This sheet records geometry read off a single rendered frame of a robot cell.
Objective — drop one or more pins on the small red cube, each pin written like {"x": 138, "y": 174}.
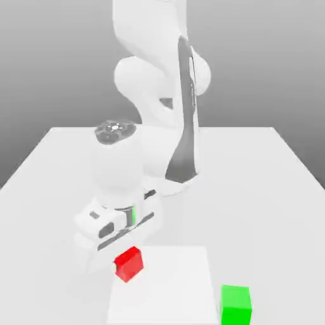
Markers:
{"x": 129, "y": 265}

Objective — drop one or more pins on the small green cube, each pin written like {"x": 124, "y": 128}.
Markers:
{"x": 236, "y": 306}

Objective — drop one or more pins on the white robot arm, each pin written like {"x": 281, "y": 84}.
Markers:
{"x": 152, "y": 76}

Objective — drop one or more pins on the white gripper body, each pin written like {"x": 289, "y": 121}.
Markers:
{"x": 127, "y": 240}

